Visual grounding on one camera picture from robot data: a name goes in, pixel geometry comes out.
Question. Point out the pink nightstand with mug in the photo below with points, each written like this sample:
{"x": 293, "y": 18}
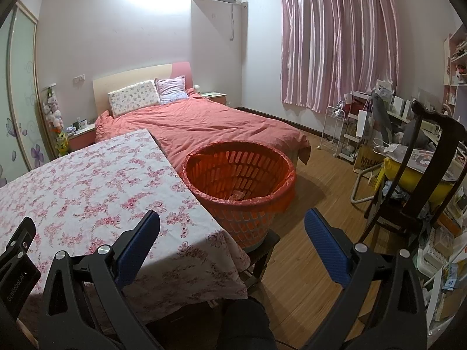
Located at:
{"x": 82, "y": 139}

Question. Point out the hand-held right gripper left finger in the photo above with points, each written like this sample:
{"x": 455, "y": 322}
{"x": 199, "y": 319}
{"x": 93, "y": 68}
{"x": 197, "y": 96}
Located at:
{"x": 137, "y": 248}

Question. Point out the bed with salmon duvet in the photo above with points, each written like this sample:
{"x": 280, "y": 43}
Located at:
{"x": 219, "y": 127}

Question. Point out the dark wooden chair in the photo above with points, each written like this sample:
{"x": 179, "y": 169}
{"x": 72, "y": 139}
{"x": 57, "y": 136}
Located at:
{"x": 448, "y": 146}

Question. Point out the white rolling cart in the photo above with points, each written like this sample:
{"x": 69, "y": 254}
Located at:
{"x": 350, "y": 149}

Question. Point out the beige pink bed headboard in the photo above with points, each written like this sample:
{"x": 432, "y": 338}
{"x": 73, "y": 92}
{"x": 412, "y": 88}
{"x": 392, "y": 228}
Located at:
{"x": 124, "y": 76}

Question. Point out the white paper bag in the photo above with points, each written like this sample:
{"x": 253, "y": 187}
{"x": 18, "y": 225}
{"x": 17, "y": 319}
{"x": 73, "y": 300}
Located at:
{"x": 363, "y": 125}

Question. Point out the brown paper bag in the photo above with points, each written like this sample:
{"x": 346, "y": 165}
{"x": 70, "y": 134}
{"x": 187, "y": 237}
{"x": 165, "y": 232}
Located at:
{"x": 365, "y": 160}

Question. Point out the white green mug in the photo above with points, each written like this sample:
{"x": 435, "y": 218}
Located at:
{"x": 81, "y": 123}

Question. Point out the person's leg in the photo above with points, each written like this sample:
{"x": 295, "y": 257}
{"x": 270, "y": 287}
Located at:
{"x": 246, "y": 324}

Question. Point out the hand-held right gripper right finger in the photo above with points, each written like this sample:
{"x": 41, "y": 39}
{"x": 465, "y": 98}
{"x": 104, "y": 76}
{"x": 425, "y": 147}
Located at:
{"x": 326, "y": 248}

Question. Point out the white tube frame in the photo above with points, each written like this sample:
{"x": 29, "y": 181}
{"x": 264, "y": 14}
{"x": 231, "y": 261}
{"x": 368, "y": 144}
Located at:
{"x": 356, "y": 191}

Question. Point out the pink nightstand with book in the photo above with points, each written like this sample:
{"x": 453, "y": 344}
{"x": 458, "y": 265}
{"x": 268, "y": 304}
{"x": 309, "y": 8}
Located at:
{"x": 215, "y": 99}

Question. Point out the frosted floral wardrobe door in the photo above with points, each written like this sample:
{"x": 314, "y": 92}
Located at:
{"x": 18, "y": 109}

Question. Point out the yellow green plush toy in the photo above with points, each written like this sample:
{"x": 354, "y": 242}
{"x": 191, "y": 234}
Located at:
{"x": 62, "y": 144}

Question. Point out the orange plastic basket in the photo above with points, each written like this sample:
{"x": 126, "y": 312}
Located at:
{"x": 248, "y": 222}

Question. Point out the yellow cushion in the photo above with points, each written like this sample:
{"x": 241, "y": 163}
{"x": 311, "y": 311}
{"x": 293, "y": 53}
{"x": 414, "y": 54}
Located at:
{"x": 396, "y": 173}

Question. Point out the grey garment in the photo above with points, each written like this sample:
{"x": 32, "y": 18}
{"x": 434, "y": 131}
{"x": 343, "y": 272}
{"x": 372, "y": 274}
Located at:
{"x": 381, "y": 116}

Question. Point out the hanging bunch of plush toys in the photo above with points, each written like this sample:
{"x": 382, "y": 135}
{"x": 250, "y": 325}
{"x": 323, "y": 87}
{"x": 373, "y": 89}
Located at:
{"x": 52, "y": 109}

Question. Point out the pink striped curtain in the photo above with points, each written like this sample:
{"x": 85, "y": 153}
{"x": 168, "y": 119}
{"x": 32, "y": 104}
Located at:
{"x": 337, "y": 36}

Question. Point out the pink white bookshelf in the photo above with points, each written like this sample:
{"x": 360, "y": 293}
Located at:
{"x": 458, "y": 69}

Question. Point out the dark wooden stool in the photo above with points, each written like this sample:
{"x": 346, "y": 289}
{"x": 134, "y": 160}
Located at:
{"x": 268, "y": 242}

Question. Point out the pile of boxes and clutter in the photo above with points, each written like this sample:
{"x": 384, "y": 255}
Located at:
{"x": 443, "y": 266}

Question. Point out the pink striped pillow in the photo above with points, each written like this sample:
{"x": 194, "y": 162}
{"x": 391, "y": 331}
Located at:
{"x": 171, "y": 89}

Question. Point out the floral pink white tablecloth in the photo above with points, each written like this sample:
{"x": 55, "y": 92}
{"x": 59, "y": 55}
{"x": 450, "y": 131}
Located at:
{"x": 109, "y": 197}

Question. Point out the white floral pillow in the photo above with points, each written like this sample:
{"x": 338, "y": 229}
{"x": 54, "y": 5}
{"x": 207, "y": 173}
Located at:
{"x": 133, "y": 98}

